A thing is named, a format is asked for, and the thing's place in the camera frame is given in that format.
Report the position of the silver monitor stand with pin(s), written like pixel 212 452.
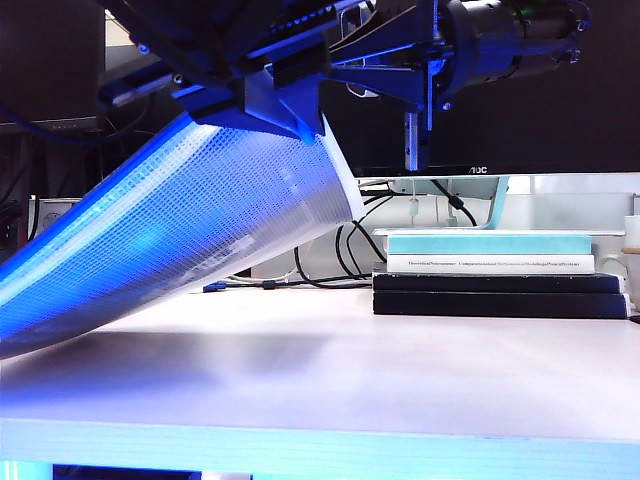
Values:
pixel 492 210

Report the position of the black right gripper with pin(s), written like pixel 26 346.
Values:
pixel 480 40

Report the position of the black AOC monitor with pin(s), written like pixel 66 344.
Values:
pixel 550 130

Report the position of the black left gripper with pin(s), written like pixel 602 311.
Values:
pixel 200 35

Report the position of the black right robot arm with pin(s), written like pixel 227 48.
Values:
pixel 550 35

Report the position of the transparent plastic file bag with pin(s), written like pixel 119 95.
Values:
pixel 175 210

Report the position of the white power socket box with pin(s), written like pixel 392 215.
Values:
pixel 55 215

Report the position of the teal book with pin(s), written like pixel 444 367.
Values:
pixel 490 245

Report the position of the white book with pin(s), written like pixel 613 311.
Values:
pixel 500 263

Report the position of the black computer monitor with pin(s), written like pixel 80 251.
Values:
pixel 50 60

